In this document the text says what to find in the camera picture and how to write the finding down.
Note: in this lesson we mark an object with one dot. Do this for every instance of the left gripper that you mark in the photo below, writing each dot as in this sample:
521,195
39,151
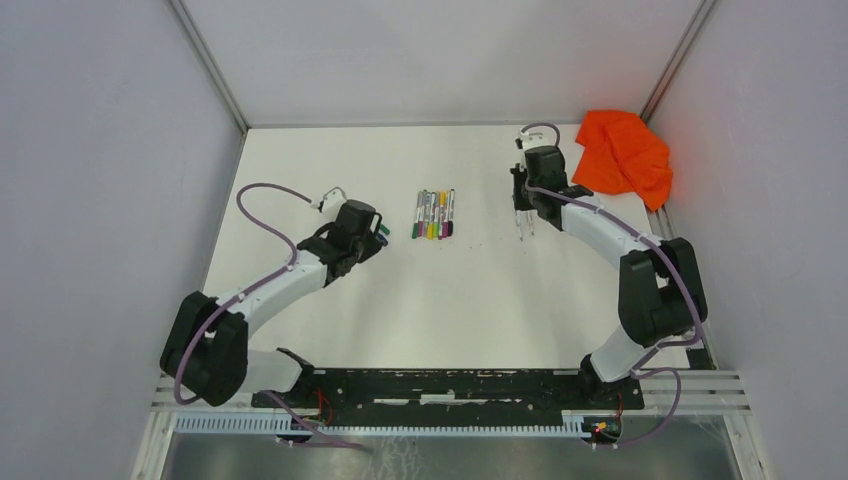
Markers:
373,245

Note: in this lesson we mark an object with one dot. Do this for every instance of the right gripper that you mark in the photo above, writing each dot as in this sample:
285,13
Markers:
520,203

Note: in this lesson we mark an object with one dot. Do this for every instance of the marker with blue cap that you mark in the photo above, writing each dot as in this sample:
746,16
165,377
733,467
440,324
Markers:
530,222

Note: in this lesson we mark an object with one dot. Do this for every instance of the marker with dark green cap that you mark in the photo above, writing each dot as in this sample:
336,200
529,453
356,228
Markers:
518,222

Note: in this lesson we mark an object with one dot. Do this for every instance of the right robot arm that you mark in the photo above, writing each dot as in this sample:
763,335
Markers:
660,292

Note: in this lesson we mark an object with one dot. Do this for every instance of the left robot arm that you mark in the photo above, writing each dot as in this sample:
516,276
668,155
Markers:
207,349

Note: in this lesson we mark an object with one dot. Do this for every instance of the orange cloth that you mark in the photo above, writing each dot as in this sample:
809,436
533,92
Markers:
622,155

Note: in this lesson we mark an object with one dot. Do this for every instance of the marker with purple cap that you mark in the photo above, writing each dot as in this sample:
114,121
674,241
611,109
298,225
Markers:
444,214

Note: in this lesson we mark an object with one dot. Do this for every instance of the marker with black cap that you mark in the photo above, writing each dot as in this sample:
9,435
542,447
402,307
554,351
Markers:
450,213

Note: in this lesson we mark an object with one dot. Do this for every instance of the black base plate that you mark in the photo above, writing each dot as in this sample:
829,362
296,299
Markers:
453,415

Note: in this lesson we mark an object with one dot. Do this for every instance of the aluminium frame rail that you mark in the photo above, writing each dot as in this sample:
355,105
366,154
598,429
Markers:
345,389

